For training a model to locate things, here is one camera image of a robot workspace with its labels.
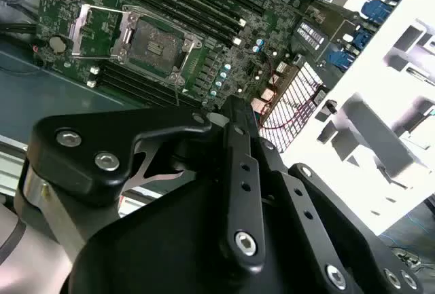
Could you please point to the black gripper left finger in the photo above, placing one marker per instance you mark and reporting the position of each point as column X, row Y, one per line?
column 142, row 121

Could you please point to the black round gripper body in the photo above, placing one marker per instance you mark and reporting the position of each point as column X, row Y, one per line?
column 163, row 246

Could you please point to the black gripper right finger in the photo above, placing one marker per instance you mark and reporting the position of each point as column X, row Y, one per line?
column 340, row 219

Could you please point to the metal socket cover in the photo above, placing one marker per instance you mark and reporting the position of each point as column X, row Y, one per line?
column 79, row 32

